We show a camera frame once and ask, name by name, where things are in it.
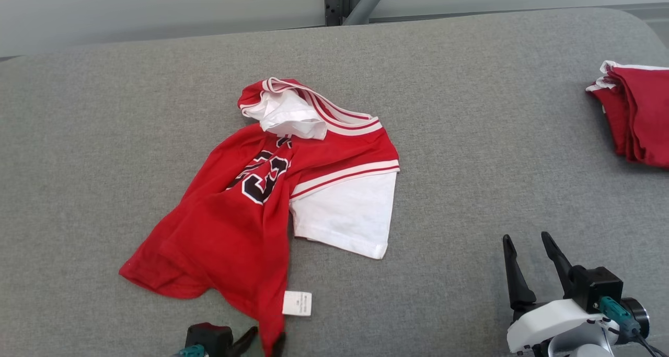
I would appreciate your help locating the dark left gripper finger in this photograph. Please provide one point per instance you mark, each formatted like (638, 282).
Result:
(279, 346)
(244, 342)

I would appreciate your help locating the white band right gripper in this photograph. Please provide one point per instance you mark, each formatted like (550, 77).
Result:
(549, 323)

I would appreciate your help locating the red jersey with white sleeves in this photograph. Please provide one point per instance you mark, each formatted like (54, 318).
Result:
(230, 231)

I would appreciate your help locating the red shorts with white stripe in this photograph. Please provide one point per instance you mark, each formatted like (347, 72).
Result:
(643, 116)

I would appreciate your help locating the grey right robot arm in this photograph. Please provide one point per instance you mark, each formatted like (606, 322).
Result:
(580, 346)

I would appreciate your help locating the grey fabric sofa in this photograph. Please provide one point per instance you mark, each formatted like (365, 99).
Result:
(470, 163)

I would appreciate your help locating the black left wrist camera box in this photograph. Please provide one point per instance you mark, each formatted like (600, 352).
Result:
(209, 338)

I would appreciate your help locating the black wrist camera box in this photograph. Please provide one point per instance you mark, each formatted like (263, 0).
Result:
(209, 338)
(596, 286)

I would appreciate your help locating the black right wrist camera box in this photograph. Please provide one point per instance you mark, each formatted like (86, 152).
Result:
(596, 286)

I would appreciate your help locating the grey metal frame post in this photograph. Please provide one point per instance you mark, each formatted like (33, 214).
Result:
(350, 1)

